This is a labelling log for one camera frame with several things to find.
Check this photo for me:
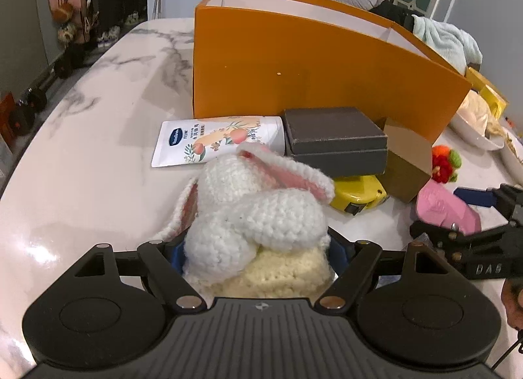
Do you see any yellow mug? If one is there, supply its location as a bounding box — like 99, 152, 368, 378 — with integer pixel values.
479, 85, 511, 118

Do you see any black jacket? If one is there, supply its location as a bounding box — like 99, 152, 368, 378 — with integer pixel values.
370, 0, 426, 34

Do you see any red orange crochet toy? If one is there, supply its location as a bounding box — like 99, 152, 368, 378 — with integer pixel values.
431, 144, 462, 184

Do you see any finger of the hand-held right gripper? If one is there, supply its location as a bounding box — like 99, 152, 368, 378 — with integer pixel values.
410, 220, 523, 259
453, 183, 523, 222

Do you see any dark grey gift box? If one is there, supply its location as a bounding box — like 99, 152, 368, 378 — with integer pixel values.
283, 107, 389, 179

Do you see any light blue towel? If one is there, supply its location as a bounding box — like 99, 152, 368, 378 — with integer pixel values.
412, 14, 483, 76

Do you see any white crochet bunny toy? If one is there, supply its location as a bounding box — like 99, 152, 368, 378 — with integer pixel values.
153, 143, 336, 308

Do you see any black cable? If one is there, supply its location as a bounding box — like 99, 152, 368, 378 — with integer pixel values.
492, 332, 523, 371

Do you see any pink pouch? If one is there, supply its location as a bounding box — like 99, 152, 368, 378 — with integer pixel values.
414, 183, 483, 236

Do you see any yellow bowl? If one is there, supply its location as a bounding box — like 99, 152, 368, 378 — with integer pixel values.
466, 66, 497, 90

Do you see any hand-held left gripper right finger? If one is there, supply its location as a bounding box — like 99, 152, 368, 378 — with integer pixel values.
316, 228, 450, 313

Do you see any black dumbbell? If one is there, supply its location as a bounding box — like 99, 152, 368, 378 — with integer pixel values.
8, 87, 47, 136
53, 42, 88, 80

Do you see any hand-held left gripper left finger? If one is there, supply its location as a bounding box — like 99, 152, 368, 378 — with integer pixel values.
74, 240, 207, 314

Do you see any basketball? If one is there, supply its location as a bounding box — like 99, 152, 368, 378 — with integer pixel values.
51, 3, 74, 24

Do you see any yellow tape measure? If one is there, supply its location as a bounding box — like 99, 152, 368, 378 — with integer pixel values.
329, 174, 388, 216

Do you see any orange cardboard box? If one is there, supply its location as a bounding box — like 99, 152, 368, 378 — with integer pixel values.
191, 0, 474, 143

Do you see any small brown cardboard box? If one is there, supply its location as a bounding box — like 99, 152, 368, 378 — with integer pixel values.
374, 117, 434, 204

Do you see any white lotion tube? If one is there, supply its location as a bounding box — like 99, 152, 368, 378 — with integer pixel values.
151, 115, 285, 168

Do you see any white bowl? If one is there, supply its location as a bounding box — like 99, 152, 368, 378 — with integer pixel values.
448, 91, 506, 151

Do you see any person's right hand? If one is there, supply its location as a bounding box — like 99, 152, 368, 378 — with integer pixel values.
502, 279, 523, 331

